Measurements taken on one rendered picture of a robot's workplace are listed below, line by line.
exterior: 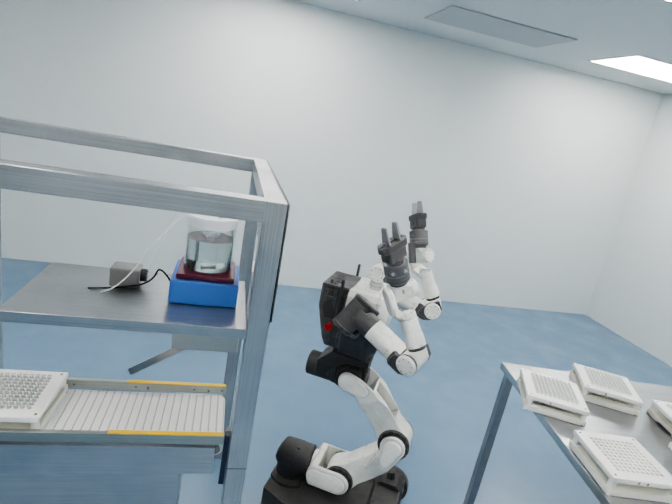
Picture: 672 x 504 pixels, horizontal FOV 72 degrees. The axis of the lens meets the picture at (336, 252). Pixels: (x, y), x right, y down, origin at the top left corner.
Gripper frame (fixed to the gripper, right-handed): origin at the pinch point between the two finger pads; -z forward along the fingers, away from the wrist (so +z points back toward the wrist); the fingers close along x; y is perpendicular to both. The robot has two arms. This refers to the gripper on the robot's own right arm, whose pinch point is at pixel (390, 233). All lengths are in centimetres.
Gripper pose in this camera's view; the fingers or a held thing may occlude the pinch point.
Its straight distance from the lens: 157.1
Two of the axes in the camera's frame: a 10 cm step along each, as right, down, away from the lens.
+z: 1.9, 8.9, 4.2
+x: 7.2, -4.2, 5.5
